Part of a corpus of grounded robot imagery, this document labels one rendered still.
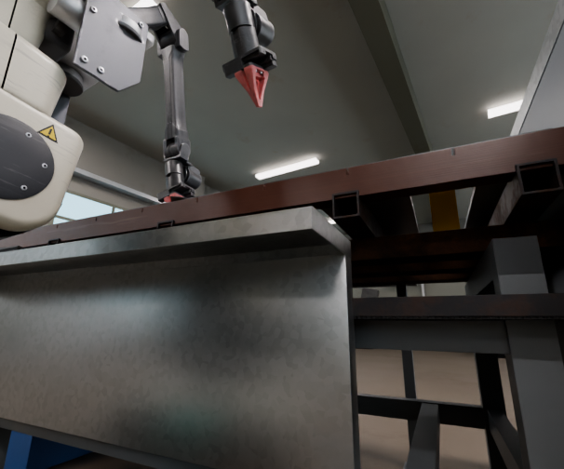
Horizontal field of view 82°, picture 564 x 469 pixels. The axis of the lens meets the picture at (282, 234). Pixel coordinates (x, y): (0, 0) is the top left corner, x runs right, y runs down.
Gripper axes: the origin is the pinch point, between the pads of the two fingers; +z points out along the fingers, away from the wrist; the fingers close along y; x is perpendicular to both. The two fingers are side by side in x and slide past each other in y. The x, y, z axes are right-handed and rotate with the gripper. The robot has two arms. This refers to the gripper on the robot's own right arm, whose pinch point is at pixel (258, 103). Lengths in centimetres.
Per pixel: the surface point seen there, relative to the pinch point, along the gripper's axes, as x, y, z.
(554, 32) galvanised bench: -15, -52, 3
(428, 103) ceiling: -402, -3, -47
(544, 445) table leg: 14, -41, 61
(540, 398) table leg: 11, -41, 56
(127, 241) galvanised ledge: 30.0, 12.8, 22.0
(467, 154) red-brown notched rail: 0.0, -36.8, 20.6
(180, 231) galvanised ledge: 28.6, 1.7, 22.1
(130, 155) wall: -279, 412, -89
